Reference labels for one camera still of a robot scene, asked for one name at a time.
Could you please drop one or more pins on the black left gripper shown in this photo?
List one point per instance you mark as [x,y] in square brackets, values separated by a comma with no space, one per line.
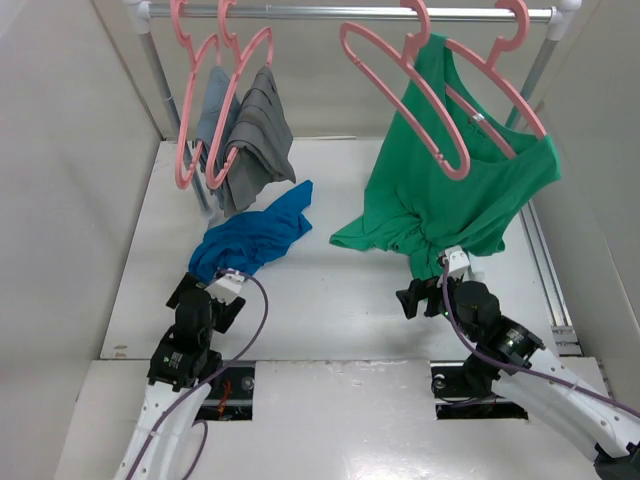
[224,312]

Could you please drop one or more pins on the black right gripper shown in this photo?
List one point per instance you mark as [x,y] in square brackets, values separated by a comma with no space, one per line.
[409,297]

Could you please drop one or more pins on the blue t shirt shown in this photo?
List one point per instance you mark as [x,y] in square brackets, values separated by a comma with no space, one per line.
[249,240]

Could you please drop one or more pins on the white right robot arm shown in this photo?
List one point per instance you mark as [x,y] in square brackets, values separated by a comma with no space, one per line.
[509,361]

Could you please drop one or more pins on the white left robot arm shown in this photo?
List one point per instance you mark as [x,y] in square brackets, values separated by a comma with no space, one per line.
[179,376]

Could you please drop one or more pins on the pink hanger with grey cloth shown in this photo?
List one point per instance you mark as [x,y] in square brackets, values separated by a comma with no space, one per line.
[214,179]

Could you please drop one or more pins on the grey folded cloth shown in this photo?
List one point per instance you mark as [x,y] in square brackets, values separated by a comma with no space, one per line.
[263,140]

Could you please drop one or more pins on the light blue cloth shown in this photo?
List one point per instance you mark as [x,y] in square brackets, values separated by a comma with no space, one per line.
[215,92]

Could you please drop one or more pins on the metal clothes rack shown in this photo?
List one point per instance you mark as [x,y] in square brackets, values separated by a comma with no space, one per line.
[557,17]

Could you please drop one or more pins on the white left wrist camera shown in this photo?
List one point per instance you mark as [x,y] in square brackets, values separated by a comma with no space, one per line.
[226,286]

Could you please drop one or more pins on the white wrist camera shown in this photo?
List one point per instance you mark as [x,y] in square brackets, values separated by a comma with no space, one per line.
[456,261]
[226,286]

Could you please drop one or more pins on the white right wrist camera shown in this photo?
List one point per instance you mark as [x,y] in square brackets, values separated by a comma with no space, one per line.
[456,261]

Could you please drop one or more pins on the aluminium rail right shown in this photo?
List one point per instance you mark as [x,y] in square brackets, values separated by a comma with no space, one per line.
[562,328]

